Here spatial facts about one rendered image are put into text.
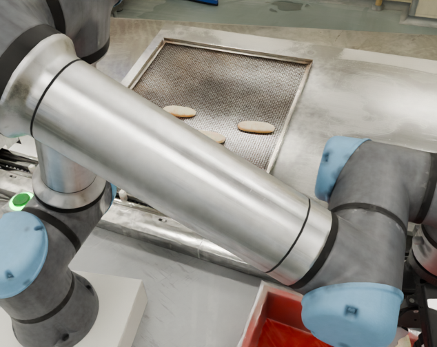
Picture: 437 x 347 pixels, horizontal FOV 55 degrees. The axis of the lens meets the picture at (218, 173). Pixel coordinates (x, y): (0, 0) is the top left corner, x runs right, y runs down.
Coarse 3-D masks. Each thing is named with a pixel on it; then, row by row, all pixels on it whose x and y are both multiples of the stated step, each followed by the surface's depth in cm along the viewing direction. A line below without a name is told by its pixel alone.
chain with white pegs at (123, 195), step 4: (0, 164) 117; (4, 164) 117; (16, 168) 116; (20, 168) 115; (28, 168) 111; (32, 168) 111; (28, 172) 114; (32, 172) 112; (120, 192) 103; (124, 192) 103; (116, 196) 106; (120, 196) 104; (124, 196) 103; (128, 200) 105; (132, 200) 105; (144, 204) 104; (152, 208) 103
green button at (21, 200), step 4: (16, 196) 98; (20, 196) 98; (24, 196) 98; (28, 196) 98; (12, 200) 97; (16, 200) 97; (20, 200) 97; (24, 200) 97; (28, 200) 97; (16, 204) 96; (20, 204) 96; (24, 204) 96
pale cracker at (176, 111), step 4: (164, 108) 119; (168, 108) 118; (172, 108) 118; (176, 108) 118; (180, 108) 118; (184, 108) 118; (188, 108) 117; (172, 112) 117; (176, 112) 117; (180, 112) 117; (184, 112) 116; (188, 112) 116; (192, 112) 117; (180, 116) 117; (184, 116) 117; (188, 116) 116
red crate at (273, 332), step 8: (272, 320) 82; (264, 328) 81; (272, 328) 81; (280, 328) 81; (288, 328) 81; (296, 328) 81; (264, 336) 80; (272, 336) 80; (280, 336) 80; (288, 336) 80; (296, 336) 79; (304, 336) 79; (312, 336) 79; (264, 344) 78; (272, 344) 78; (280, 344) 78; (288, 344) 78; (296, 344) 78; (304, 344) 78; (312, 344) 78; (320, 344) 78; (328, 344) 78
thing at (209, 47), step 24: (168, 48) 137; (216, 48) 134; (144, 72) 131; (264, 72) 125; (168, 96) 123; (216, 120) 115; (264, 120) 113; (288, 120) 112; (240, 144) 109; (264, 168) 103
